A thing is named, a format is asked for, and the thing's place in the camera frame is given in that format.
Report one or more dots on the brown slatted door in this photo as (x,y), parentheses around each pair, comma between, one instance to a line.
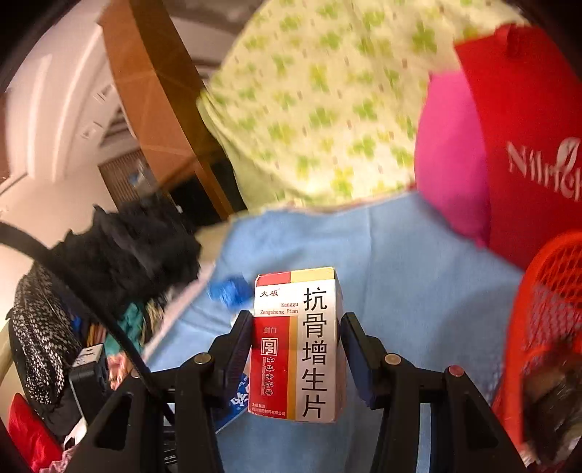
(122,177)

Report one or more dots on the black white speckled cloth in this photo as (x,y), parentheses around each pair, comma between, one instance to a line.
(41,327)

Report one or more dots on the colourful printed cloth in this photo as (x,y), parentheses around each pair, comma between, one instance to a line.
(136,323)

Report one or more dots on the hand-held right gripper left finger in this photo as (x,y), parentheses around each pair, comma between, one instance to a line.
(234,348)

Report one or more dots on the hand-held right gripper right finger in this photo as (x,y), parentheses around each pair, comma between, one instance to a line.
(359,364)

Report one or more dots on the red plastic basket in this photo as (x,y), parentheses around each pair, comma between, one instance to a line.
(545,291)

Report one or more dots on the light blue towel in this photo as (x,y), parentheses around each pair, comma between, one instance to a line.
(409,282)

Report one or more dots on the red white medicine box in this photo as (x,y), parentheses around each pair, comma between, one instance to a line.
(313,345)

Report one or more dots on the blue white small box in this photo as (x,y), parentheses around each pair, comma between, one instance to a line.
(236,402)

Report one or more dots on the blue plastic bag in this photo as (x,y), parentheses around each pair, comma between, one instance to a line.
(227,291)

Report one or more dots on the red paper bag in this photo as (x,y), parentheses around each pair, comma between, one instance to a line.
(523,113)

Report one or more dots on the green floral quilt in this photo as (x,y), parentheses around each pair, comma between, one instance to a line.
(327,100)

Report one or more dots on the red cloth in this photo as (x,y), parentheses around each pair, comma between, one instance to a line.
(32,432)

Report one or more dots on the pink pillow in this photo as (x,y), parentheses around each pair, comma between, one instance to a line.
(450,159)

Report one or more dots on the wooden column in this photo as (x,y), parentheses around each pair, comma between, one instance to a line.
(163,91)

